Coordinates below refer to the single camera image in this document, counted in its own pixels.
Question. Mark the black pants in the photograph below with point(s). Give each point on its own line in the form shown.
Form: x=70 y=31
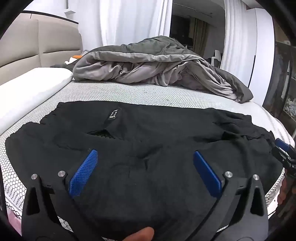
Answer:
x=145 y=175

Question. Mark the grey duvet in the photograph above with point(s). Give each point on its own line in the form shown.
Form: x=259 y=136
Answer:
x=160 y=61

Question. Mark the dark shelf unit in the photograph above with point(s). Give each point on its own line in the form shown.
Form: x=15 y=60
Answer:
x=280 y=97

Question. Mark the white chair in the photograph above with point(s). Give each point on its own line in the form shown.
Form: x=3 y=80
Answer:
x=216 y=59

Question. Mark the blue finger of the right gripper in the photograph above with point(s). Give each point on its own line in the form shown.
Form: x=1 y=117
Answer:
x=281 y=144

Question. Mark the white curtain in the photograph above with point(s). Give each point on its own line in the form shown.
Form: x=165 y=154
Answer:
x=124 y=22

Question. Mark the person's right hand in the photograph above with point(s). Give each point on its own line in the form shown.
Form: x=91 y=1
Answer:
x=288 y=184

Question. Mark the white pillow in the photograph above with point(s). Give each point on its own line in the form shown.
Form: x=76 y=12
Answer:
x=22 y=94

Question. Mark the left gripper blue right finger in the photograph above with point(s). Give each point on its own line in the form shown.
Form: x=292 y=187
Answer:
x=239 y=212

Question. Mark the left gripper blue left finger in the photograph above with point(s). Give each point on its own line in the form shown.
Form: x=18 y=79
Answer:
x=49 y=211

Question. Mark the beige upholstered headboard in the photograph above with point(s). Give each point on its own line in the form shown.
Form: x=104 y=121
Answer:
x=37 y=40

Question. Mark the orange white plush toy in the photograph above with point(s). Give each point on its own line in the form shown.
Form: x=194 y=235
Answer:
x=73 y=59

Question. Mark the white wardrobe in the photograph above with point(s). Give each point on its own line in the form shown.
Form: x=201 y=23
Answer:
x=249 y=47

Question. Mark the person's left hand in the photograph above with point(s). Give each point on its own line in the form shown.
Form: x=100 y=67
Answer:
x=145 y=234

